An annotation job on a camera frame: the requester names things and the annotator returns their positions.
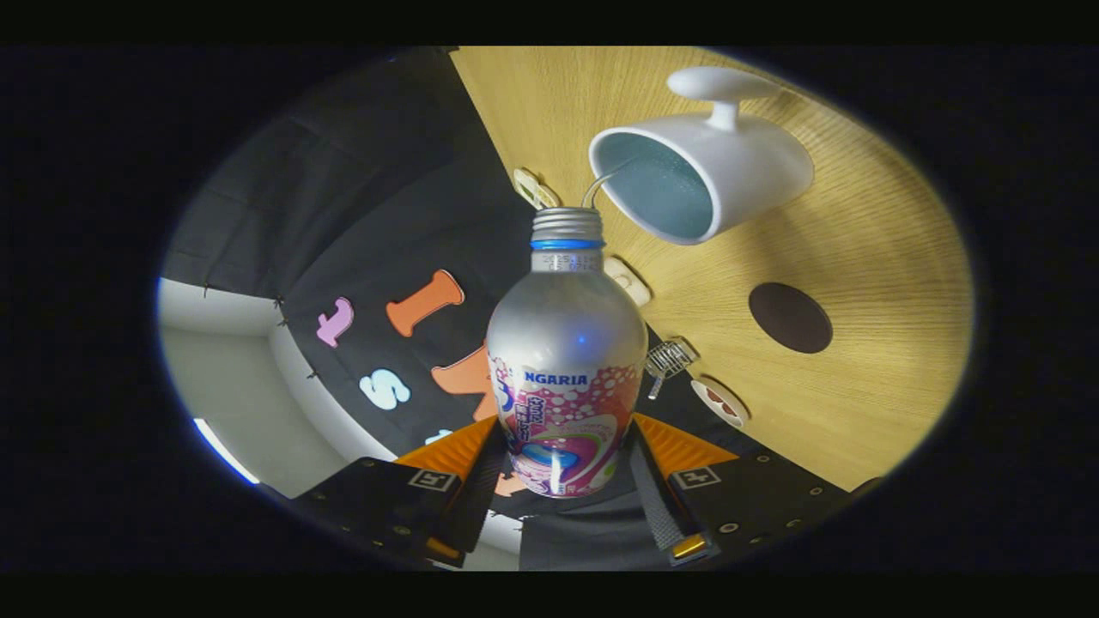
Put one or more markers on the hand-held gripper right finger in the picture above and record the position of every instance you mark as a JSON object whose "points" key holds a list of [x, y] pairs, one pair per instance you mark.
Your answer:
{"points": [[657, 506]]}

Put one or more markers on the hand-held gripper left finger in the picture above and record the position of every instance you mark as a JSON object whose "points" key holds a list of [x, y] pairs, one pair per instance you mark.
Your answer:
{"points": [[476, 506]]}

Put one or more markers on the silver juice bottle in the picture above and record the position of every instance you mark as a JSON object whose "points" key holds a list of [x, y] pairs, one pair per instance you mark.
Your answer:
{"points": [[565, 335]]}

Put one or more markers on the dark brown round coaster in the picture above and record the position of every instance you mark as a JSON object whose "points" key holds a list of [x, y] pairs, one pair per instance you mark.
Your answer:
{"points": [[790, 318]]}

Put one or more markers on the clear juice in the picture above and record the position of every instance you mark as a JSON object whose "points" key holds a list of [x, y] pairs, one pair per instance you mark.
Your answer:
{"points": [[594, 182]]}

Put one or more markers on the white cup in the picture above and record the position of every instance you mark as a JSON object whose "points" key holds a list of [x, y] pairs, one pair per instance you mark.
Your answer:
{"points": [[755, 163]]}

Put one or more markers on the red food pieces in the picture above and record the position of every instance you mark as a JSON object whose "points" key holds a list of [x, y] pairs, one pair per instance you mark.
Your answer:
{"points": [[723, 405]]}

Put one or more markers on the white round plate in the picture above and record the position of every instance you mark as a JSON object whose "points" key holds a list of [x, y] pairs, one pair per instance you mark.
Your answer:
{"points": [[702, 393]]}

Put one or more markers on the white toaster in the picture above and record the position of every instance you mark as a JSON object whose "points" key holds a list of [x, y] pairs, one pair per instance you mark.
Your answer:
{"points": [[629, 281]]}

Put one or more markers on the ceiling light panel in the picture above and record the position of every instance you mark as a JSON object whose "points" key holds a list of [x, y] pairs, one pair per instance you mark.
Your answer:
{"points": [[225, 452]]}

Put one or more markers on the white divided sauce dish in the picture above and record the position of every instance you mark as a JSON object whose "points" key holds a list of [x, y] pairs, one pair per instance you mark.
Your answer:
{"points": [[534, 189]]}

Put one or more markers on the wooden table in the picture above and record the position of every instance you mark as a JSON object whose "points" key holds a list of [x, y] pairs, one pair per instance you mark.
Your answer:
{"points": [[859, 240]]}

